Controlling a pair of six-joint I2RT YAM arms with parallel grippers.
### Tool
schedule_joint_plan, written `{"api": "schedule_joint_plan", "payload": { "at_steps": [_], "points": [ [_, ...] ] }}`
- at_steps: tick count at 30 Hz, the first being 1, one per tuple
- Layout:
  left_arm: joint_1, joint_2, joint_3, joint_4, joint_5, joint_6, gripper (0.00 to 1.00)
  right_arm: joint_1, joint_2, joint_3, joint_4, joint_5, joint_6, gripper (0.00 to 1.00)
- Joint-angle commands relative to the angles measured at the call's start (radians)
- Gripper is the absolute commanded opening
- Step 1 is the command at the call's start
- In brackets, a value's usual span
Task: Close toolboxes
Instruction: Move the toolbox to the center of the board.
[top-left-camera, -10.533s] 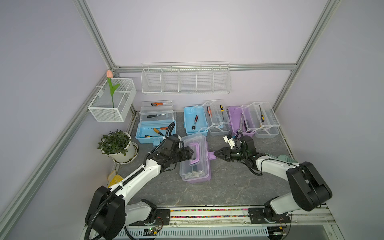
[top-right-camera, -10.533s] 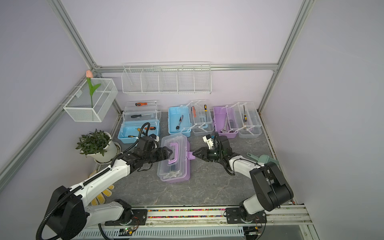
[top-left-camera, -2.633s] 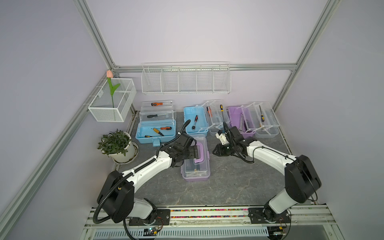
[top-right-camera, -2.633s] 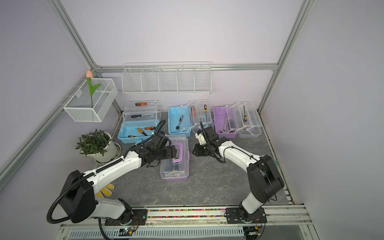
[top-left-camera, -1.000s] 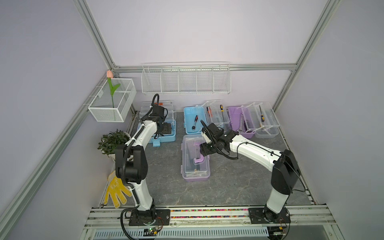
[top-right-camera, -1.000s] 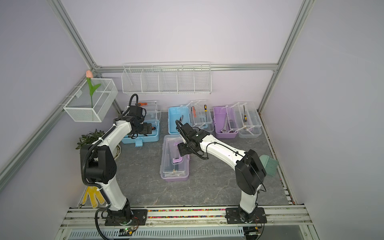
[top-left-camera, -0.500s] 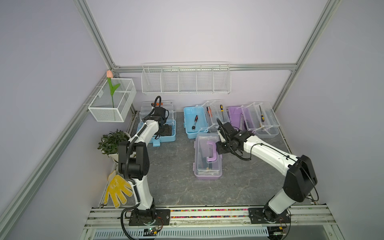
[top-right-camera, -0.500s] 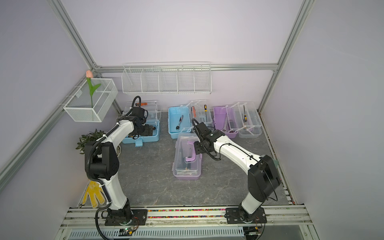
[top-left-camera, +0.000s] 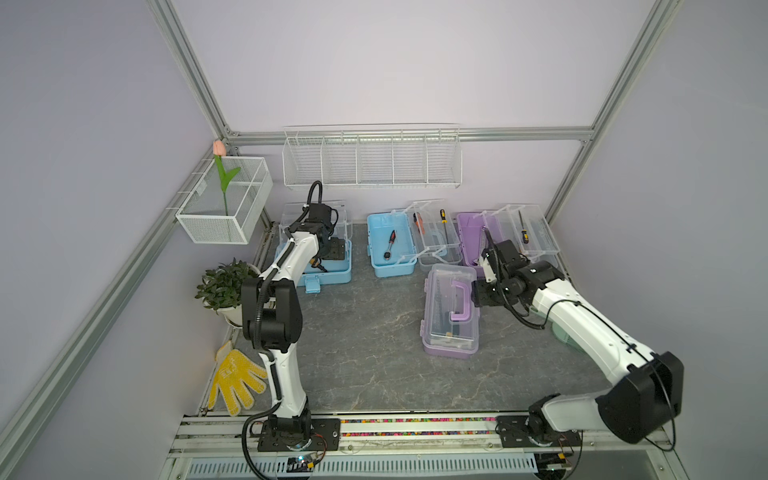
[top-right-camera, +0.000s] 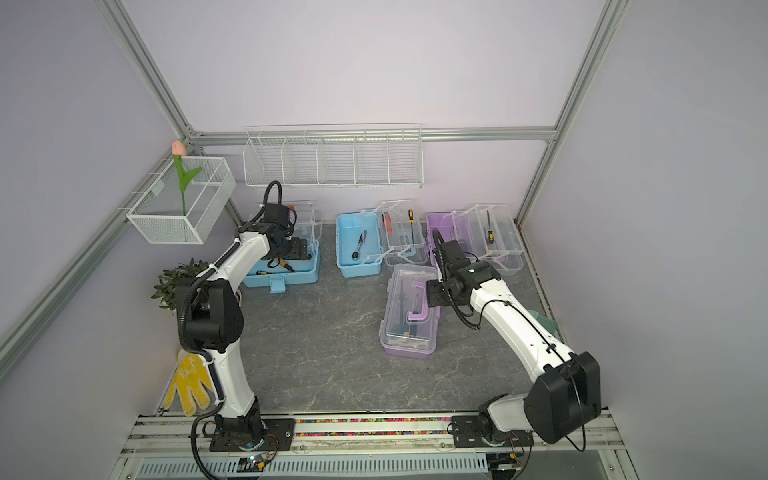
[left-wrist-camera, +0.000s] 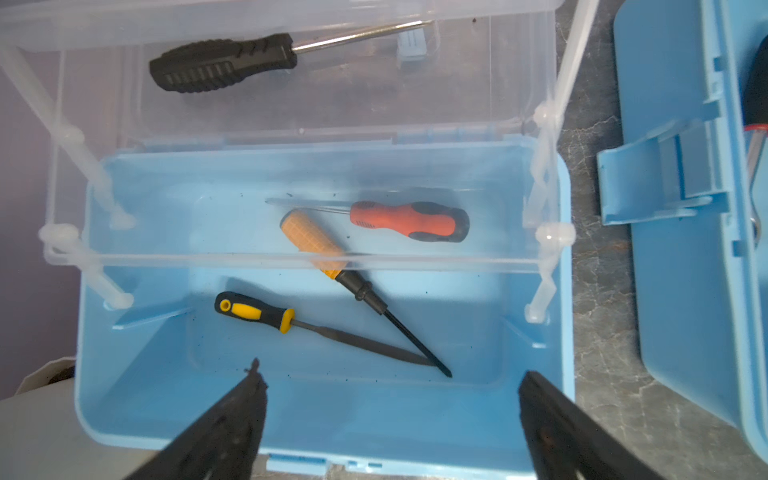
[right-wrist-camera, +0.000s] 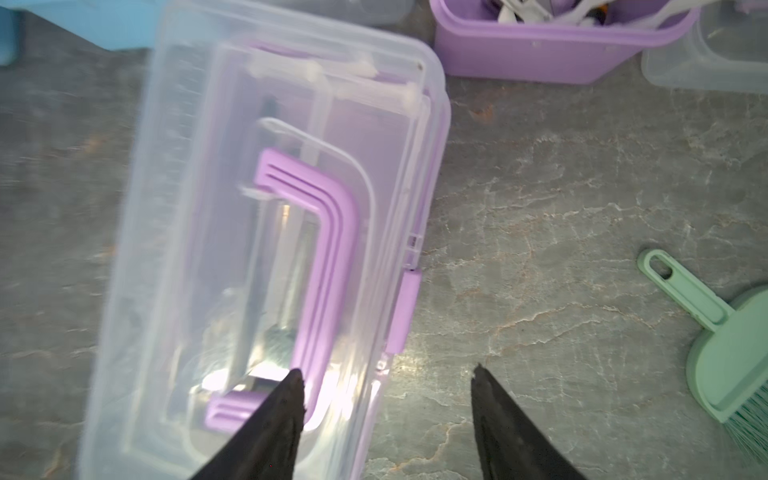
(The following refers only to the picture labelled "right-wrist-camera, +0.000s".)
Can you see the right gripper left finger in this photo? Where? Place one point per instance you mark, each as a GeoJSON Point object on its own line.
{"type": "Point", "coordinates": [266, 446]}

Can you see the middle blue toolbox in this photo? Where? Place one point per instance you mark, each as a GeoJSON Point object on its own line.
{"type": "Point", "coordinates": [128, 25]}

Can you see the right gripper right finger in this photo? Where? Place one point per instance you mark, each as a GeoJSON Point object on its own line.
{"type": "Point", "coordinates": [509, 444]}

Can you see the purple toolbox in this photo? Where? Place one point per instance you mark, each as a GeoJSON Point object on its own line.
{"type": "Point", "coordinates": [281, 182]}
{"type": "Point", "coordinates": [471, 42]}

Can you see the green dustpan brush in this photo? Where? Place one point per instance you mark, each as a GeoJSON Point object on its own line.
{"type": "Point", "coordinates": [726, 367]}

